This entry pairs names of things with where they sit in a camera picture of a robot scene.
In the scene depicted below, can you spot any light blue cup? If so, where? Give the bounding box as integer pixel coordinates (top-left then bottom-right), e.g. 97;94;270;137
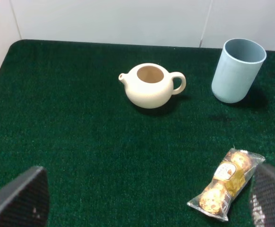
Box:
211;38;267;104

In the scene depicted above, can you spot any gold chocolate candy pack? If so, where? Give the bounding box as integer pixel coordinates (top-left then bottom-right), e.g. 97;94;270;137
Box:
187;148;266;222

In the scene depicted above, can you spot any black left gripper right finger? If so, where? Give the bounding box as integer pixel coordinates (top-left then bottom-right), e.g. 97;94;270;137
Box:
249;164;275;227

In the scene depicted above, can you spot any dark green felt mat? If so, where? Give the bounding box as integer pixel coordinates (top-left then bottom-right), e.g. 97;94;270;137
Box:
0;40;275;227

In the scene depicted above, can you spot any cream ceramic teapot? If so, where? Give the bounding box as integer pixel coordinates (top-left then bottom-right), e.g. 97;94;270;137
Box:
118;63;186;109

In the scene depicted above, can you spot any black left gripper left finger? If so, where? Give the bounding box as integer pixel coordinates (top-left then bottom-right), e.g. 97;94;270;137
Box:
0;166;50;227

